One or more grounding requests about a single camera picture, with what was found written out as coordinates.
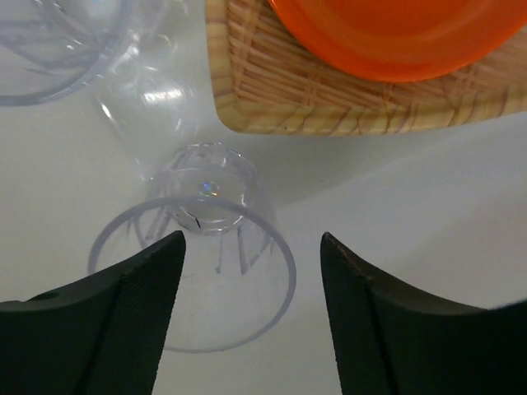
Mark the clear plastic cup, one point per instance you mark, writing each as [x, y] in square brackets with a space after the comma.
[127, 53]
[239, 275]

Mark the orange plastic plate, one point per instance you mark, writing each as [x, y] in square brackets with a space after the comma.
[401, 41]

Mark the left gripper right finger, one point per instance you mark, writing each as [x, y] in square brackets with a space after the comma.
[390, 337]

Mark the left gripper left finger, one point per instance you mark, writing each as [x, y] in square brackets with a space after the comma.
[103, 334]

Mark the woven bamboo tray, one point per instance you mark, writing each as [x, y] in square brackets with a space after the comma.
[265, 82]

